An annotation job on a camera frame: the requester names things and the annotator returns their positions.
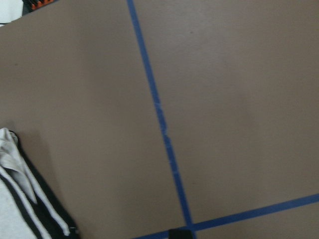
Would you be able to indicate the orange black connector block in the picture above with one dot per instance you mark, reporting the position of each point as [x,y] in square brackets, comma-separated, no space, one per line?
[35,4]

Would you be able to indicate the grey cartoon print t-shirt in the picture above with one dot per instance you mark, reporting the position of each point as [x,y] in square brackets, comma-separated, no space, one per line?
[28,207]

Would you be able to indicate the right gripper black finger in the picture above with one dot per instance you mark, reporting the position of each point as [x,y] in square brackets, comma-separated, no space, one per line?
[180,234]

